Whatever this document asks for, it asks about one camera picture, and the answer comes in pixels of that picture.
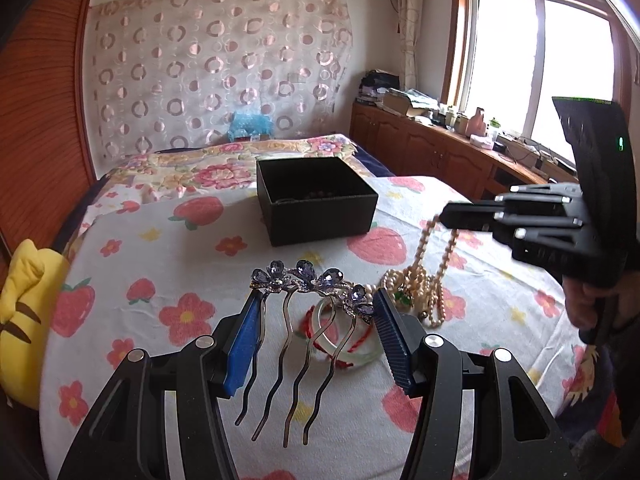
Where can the circle pattern sheer cloth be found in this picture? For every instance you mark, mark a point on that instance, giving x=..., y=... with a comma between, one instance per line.
x=200, y=60

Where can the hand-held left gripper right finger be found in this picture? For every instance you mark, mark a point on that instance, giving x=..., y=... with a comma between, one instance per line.
x=395, y=350

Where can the dark printed cloth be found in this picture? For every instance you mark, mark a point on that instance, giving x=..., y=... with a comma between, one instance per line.
x=600, y=395

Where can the navy blue sheet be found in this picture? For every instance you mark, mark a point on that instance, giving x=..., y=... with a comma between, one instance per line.
x=372, y=160

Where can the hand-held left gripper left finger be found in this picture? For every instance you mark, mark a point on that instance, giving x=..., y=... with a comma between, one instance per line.
x=244, y=347

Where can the pink bottle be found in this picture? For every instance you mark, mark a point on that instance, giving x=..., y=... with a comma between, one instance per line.
x=477, y=122

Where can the white patterned window curtain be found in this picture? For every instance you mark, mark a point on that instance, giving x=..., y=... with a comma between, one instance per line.
x=411, y=20

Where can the open cardboard box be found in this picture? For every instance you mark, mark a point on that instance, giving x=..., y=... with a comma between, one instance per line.
x=405, y=102

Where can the black jewelry box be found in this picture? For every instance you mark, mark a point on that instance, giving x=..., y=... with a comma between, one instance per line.
x=320, y=221

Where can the yellow plush toy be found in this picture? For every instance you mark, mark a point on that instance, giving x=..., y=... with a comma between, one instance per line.
x=27, y=320

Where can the strawberry print bedsheet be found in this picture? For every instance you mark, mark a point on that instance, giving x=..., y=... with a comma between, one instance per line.
x=165, y=240

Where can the person's right hand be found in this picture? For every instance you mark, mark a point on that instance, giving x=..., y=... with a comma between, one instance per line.
x=580, y=305

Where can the wooden frame window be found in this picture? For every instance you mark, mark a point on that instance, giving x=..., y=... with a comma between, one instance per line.
x=505, y=60

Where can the blue bubble wrap bag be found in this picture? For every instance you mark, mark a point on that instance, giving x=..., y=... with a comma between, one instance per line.
x=250, y=126

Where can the wooden cabinet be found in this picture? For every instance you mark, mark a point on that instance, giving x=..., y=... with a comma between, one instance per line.
x=425, y=145

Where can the wooden headboard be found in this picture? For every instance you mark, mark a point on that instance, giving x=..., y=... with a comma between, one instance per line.
x=45, y=110

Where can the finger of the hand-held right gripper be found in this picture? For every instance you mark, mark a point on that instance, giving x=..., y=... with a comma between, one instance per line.
x=545, y=247
x=470, y=216

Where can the purple flower hair comb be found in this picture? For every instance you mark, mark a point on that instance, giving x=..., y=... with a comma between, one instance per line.
x=306, y=276

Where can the floral quilt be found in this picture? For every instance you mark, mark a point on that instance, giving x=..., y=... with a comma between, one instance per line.
x=200, y=170

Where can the green pendant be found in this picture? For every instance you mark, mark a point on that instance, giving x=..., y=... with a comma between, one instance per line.
x=403, y=298

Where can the pale green jade bangle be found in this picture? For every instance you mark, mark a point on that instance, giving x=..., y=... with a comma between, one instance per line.
x=371, y=355

